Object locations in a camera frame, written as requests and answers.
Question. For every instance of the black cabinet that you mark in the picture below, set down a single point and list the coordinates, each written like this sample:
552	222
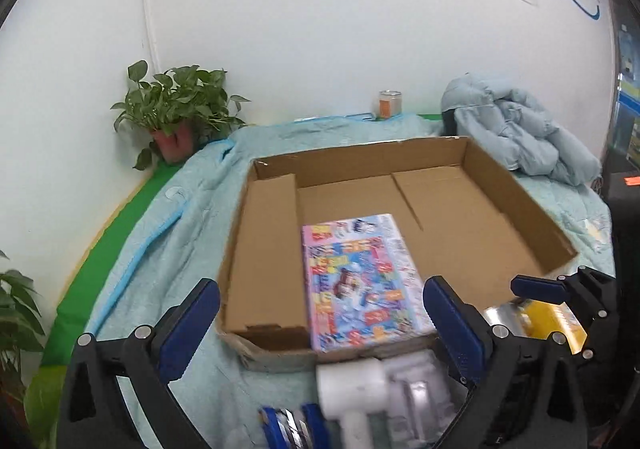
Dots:
625	229

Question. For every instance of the blue stapler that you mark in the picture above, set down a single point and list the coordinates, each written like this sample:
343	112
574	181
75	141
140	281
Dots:
280	429

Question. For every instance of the potted pothos plant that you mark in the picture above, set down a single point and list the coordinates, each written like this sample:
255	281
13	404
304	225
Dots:
175	99

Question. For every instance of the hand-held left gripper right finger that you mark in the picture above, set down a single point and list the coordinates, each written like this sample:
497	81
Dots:
452	329

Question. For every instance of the white wall conduit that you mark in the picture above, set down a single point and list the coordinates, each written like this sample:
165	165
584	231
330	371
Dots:
146	4

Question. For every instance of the brown cardboard box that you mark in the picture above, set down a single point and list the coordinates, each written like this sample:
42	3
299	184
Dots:
450	209

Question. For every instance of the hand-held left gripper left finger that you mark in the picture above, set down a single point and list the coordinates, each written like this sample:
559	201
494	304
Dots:
185	329

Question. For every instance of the colourful picture toy box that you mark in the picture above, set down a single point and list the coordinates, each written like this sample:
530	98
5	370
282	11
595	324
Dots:
360	279

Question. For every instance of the silver metal can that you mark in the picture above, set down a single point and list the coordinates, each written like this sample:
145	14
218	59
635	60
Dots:
500	316

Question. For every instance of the green leafy plant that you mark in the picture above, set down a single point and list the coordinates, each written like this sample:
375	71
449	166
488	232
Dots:
15	319

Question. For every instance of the wall poster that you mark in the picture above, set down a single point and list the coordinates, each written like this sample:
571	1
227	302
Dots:
629	79

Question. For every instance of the white handheld fan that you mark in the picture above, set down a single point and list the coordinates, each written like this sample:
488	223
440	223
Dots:
350	389

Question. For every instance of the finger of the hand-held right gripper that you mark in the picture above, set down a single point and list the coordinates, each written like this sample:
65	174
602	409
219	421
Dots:
597	344
537	290

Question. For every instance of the orange label tin can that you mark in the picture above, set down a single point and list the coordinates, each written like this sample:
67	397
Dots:
389	104

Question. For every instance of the light blue bundled blanket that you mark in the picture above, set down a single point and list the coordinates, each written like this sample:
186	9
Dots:
515	129

